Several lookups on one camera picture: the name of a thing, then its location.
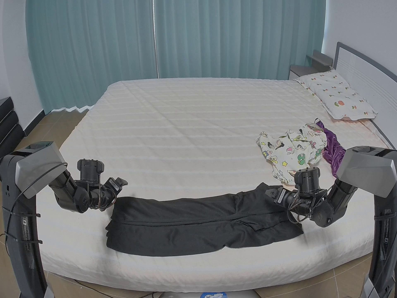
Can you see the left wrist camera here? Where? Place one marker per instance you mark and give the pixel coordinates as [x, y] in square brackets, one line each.
[100, 167]

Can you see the white printed pillow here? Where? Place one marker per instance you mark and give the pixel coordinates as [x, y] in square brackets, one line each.
[338, 95]

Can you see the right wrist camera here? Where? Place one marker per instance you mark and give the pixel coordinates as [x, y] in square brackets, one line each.
[298, 178]

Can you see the black chest of drawers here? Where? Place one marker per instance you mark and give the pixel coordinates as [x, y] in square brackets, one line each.
[7, 126]

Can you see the black T-shirt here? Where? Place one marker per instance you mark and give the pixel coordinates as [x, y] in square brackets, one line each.
[186, 222]

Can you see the white printed pyjama top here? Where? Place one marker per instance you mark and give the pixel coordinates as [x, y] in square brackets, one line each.
[291, 154]

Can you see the grey bedside table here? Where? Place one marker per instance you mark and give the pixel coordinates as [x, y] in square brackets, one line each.
[302, 70]

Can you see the blue-green curtain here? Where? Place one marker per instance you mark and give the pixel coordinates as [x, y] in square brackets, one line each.
[93, 42]
[232, 26]

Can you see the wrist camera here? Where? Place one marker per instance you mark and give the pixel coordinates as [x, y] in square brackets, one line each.
[298, 178]
[100, 167]

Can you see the bed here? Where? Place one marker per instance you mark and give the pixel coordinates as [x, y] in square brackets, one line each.
[170, 119]

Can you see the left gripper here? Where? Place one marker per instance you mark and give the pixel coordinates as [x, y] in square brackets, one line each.
[108, 196]

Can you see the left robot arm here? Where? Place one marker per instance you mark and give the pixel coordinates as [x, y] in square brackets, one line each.
[37, 169]

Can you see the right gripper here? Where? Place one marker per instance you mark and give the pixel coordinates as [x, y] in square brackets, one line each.
[288, 200]

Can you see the purple garment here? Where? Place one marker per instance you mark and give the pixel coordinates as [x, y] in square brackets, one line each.
[333, 147]

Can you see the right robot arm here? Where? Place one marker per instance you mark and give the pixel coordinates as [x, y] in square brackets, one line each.
[363, 172]

